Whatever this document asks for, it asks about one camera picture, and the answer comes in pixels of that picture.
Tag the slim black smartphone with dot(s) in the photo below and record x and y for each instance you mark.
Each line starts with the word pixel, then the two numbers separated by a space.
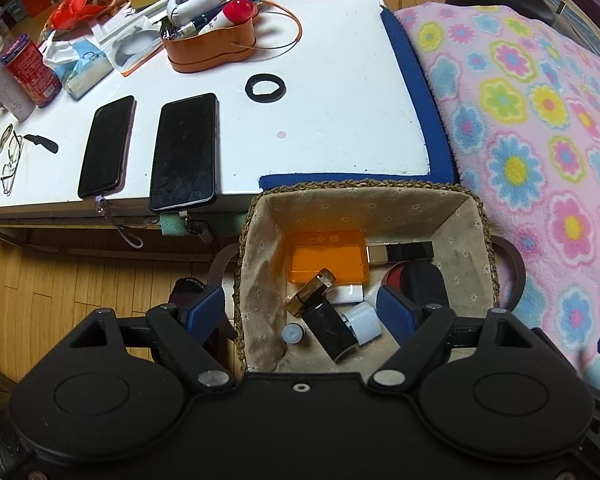
pixel 105 147

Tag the blue table edge guard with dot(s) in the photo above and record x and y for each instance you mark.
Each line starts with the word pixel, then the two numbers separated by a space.
pixel 420 100

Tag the black perfume bottle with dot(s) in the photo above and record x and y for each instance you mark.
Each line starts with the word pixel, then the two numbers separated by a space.
pixel 327 327

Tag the red tin can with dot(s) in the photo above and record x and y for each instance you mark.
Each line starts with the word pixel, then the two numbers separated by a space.
pixel 30 72

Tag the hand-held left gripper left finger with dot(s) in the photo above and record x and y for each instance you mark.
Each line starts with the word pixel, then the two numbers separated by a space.
pixel 205 310

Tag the green foam block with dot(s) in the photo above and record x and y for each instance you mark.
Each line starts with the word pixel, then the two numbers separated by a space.
pixel 174 226

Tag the pink floral fleece blanket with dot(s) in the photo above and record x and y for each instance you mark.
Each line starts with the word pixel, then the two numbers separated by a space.
pixel 530 135

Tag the black red round case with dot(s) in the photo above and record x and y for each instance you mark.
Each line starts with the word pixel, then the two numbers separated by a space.
pixel 420 280

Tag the small white round cap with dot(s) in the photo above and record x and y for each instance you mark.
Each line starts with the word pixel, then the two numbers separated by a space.
pixel 293 334

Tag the lavender thermos bottle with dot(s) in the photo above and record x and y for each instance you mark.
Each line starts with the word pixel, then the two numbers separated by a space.
pixel 5 90

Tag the small black clip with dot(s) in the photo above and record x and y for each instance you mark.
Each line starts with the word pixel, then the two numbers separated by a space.
pixel 47 146

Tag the woven basket with fabric lining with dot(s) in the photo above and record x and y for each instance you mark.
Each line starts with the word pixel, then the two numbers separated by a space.
pixel 430 220

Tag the orange plastic box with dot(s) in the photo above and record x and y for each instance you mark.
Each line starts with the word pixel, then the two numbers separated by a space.
pixel 325 257

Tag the orange plastic bag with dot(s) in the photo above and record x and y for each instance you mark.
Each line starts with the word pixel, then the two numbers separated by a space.
pixel 80 5

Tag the eyeglasses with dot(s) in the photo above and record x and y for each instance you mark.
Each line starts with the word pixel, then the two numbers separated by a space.
pixel 11 167

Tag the white tube with red cap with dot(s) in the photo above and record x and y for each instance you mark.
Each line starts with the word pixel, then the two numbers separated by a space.
pixel 240 9

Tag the white charger adapter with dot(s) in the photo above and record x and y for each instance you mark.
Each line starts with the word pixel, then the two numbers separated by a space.
pixel 352 294

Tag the wide black smartphone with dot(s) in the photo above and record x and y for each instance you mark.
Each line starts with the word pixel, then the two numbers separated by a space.
pixel 182 152

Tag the white cylindrical cap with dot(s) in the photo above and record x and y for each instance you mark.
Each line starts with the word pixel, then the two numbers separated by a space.
pixel 362 322

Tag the blue tissue pack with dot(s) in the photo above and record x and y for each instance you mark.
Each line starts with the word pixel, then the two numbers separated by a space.
pixel 87 72

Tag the black gold rectangular case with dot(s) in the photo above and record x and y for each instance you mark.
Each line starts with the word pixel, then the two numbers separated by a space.
pixel 410 251

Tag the orange leather organizer box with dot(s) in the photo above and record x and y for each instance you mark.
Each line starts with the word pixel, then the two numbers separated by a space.
pixel 210 50

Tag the white plastic tray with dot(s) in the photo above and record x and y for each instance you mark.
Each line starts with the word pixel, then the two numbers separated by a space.
pixel 145 52

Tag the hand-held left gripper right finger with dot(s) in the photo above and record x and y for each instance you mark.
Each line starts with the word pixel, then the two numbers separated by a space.
pixel 395 312

